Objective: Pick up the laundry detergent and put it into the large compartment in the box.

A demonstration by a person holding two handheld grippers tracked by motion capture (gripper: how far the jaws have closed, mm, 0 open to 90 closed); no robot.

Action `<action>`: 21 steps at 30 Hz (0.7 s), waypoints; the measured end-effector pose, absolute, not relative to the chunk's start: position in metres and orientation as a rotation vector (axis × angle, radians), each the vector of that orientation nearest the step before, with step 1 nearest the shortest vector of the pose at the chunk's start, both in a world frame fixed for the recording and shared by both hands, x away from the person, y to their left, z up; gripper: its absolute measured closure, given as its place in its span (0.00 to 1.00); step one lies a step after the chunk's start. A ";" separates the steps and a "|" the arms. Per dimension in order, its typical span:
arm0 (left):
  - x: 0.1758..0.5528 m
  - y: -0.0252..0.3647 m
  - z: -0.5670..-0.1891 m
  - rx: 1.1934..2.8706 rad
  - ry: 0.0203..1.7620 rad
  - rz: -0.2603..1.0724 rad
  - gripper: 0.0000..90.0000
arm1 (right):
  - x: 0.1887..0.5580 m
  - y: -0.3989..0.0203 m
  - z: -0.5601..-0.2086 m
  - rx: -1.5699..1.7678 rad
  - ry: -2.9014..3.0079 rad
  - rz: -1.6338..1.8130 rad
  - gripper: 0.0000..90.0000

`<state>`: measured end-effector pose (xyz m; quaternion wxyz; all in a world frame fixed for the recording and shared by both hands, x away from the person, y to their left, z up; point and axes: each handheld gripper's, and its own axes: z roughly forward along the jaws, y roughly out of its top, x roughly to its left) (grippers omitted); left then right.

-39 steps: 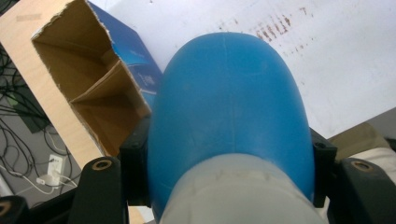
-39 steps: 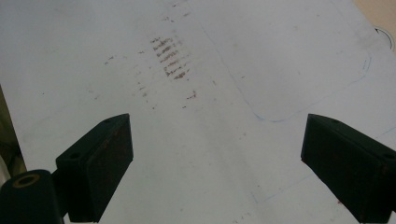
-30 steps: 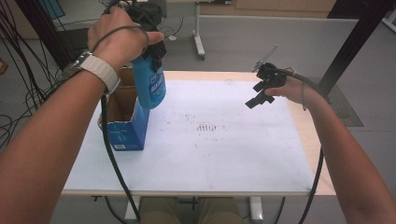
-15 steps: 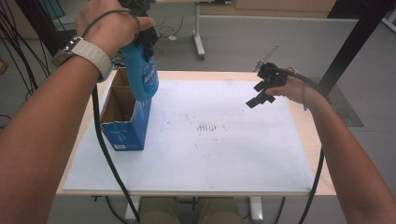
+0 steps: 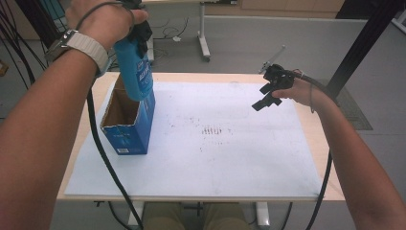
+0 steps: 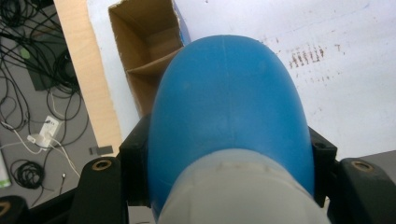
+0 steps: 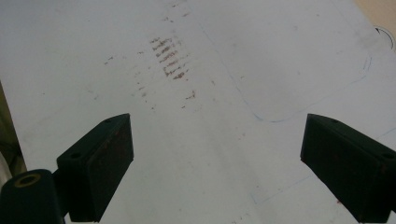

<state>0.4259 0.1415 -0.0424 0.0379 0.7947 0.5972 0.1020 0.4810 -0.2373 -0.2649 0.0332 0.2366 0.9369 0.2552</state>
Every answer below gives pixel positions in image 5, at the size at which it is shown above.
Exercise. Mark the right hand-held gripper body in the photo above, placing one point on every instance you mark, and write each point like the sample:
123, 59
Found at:
281, 78

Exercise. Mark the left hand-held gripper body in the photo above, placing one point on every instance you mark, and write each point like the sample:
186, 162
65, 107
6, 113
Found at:
133, 4

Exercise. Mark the blue plastic bottle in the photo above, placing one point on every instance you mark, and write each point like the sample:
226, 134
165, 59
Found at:
134, 73

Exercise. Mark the blue cardboard box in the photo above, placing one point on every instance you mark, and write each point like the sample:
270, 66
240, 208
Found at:
130, 137

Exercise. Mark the person's right hand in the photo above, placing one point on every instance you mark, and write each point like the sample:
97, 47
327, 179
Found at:
298, 92

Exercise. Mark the person's left hand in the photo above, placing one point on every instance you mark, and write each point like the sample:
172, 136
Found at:
99, 19

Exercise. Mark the white background desk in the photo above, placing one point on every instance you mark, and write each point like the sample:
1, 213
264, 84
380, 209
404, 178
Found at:
203, 38

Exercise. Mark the white table mat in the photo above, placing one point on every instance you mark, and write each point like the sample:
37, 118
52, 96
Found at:
223, 159

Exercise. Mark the wooden cabinet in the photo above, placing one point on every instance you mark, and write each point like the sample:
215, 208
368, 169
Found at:
274, 8

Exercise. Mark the white table leg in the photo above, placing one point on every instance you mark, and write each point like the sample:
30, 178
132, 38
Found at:
262, 214
134, 214

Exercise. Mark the person's right leg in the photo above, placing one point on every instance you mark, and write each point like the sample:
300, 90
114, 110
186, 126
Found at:
220, 217

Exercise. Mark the person's leg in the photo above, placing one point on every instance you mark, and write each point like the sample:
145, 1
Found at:
162, 217
220, 217

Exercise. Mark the person's left leg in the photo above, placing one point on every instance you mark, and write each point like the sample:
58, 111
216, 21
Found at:
162, 217

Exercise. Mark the black metal stand post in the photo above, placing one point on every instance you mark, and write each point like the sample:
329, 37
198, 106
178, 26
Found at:
35, 19
364, 48

